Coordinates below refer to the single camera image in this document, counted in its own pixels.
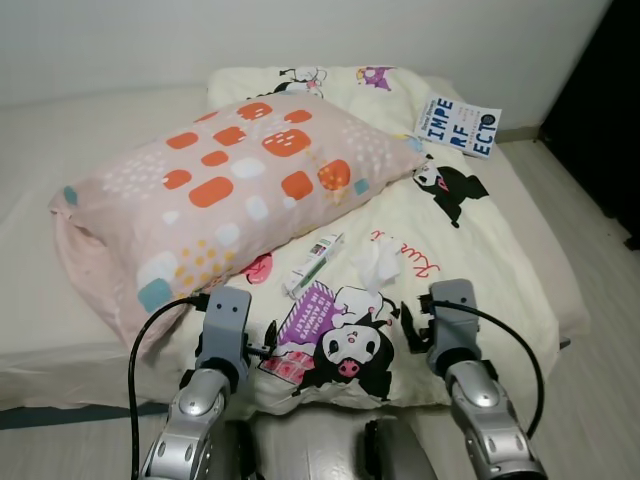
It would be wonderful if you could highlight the cream cartoon-print comforter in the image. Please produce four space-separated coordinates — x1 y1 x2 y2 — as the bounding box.
205 65 563 416

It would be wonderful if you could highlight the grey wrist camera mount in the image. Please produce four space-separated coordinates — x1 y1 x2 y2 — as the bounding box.
196 286 253 366
428 280 483 361

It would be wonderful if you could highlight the bed with white sheet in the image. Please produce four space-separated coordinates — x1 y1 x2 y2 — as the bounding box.
0 72 591 413

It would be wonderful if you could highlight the white green small box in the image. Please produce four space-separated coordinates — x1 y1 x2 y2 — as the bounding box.
283 232 346 299

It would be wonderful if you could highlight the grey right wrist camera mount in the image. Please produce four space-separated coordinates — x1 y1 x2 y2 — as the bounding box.
428 280 483 361

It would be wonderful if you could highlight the black wardrobe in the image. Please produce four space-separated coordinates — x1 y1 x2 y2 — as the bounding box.
540 0 640 251

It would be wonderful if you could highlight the grey robot lower body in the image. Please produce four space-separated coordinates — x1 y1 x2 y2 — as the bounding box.
235 408 446 480

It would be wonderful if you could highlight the white tissue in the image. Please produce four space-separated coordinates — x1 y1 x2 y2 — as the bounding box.
355 232 404 293

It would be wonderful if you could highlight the white book blue lettering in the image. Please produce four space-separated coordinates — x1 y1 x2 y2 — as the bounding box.
413 94 504 159

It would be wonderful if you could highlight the pink orange-patterned pillow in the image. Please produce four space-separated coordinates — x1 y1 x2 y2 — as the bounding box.
48 92 429 346

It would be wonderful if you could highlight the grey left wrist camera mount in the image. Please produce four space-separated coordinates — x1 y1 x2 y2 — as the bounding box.
196 286 253 366

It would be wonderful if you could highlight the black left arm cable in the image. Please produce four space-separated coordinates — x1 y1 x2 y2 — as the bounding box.
127 293 211 480

